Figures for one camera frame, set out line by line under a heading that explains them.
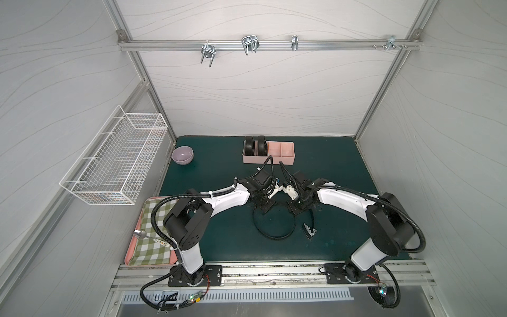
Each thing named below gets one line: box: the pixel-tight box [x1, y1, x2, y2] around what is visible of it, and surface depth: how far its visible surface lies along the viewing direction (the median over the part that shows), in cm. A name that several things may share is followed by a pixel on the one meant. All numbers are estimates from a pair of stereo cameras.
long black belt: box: [245, 136, 255, 156], surface depth 104 cm
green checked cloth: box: [129, 198, 177, 266], surface depth 78 cm
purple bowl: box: [171, 145, 195, 166], surface depth 109 cm
